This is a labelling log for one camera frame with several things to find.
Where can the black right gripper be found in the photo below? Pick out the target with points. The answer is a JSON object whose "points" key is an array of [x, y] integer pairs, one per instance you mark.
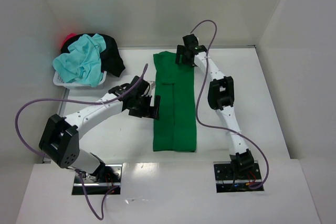
{"points": [[185, 56]]}

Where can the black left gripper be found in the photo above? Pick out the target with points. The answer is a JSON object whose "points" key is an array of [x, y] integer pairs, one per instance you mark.
{"points": [[143, 109]]}

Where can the green t shirt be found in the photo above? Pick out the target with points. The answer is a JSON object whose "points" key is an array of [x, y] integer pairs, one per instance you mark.
{"points": [[175, 130]]}

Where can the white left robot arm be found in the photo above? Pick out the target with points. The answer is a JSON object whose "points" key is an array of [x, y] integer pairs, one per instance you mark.
{"points": [[61, 136]]}

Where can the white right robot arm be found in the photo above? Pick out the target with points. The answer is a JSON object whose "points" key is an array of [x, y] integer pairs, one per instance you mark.
{"points": [[220, 98]]}

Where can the black t shirt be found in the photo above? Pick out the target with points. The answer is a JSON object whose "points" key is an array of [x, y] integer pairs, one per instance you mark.
{"points": [[111, 61]]}

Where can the light blue t shirt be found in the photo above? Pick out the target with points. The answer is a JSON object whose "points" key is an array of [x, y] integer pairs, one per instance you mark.
{"points": [[82, 63]]}

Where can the white plastic laundry basket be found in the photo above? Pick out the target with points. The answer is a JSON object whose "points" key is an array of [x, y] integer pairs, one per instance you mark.
{"points": [[57, 80]]}

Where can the pink red t shirt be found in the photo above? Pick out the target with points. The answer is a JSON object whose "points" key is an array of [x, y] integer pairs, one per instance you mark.
{"points": [[67, 38]]}

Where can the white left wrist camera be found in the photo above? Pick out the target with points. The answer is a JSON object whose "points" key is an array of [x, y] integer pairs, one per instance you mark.
{"points": [[151, 87]]}

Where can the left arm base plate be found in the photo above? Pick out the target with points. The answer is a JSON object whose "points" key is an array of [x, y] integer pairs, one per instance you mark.
{"points": [[109, 182]]}

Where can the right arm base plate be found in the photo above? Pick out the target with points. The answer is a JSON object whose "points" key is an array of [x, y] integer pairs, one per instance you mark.
{"points": [[226, 182]]}

